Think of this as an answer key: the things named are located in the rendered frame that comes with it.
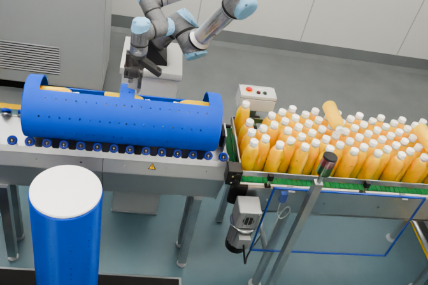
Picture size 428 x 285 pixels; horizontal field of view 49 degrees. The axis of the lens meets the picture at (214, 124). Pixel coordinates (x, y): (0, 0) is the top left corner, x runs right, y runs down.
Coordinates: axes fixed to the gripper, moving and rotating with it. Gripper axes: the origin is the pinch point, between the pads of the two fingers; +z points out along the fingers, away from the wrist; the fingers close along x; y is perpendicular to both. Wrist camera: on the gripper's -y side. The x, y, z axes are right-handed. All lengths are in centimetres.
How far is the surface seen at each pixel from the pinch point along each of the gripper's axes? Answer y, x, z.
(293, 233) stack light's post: -80, 38, 48
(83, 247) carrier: 17, 56, 42
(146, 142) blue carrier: -5.3, 13.3, 19.2
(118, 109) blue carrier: 8.2, 9.7, 3.8
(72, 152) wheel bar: 27.5, 11.3, 30.8
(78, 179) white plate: 21.4, 38.0, 19.7
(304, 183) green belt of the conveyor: -86, 18, 33
